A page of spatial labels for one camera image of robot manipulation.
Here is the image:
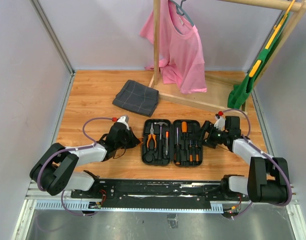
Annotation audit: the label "wooden clothes rack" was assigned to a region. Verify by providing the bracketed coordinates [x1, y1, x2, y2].
[148, 0, 306, 112]

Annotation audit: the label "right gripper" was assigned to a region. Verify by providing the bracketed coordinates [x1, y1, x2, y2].
[189, 120, 228, 149]

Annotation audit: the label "pink t-shirt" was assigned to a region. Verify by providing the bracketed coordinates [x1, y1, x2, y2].
[139, 0, 208, 95]

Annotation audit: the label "orange utility knife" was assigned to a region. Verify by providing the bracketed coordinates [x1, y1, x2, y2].
[165, 131, 169, 156]

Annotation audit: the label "orange handled pliers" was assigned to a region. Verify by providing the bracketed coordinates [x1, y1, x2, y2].
[146, 123, 157, 150]

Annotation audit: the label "grey folded cloth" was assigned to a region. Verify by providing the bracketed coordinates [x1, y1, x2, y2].
[112, 79, 159, 117]

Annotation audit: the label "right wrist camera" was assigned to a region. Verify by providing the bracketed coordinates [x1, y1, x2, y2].
[214, 116, 225, 131]

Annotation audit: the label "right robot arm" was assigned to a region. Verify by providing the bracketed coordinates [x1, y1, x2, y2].
[190, 116, 292, 206]

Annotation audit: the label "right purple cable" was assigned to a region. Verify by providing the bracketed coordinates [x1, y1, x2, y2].
[221, 108, 293, 221]

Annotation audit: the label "claw hammer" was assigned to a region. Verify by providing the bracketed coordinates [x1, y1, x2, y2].
[154, 121, 168, 161]

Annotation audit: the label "green garment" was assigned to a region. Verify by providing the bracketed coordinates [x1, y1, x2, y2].
[227, 12, 290, 110]

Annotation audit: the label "black handled nut driver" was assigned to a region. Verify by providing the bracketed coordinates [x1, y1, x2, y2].
[174, 127, 181, 165]

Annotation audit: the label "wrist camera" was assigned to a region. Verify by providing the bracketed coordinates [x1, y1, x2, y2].
[214, 116, 225, 131]
[116, 115, 130, 131]

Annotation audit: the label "orange black screwdriver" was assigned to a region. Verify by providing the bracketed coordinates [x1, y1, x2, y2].
[181, 121, 188, 141]

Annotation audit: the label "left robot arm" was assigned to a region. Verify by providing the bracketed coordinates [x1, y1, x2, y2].
[29, 121, 141, 198]

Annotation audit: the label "black plastic tool case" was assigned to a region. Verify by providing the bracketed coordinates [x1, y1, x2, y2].
[141, 119, 203, 168]

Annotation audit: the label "teal clothes hanger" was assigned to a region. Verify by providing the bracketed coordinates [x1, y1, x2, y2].
[167, 0, 195, 36]

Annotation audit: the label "yellow clothes hanger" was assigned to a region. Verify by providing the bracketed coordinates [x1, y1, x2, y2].
[248, 0, 295, 78]

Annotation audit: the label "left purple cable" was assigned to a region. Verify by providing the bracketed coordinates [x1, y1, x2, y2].
[37, 116, 114, 216]

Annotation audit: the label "small black screwdriver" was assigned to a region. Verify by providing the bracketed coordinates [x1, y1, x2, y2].
[195, 141, 200, 163]
[189, 140, 193, 162]

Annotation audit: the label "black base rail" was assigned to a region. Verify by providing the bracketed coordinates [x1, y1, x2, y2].
[70, 179, 249, 212]

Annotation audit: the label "purple cable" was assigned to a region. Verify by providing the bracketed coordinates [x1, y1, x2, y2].
[221, 108, 293, 221]
[37, 116, 114, 216]

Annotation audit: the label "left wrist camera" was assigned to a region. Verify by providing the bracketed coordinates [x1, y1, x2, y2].
[116, 115, 130, 131]

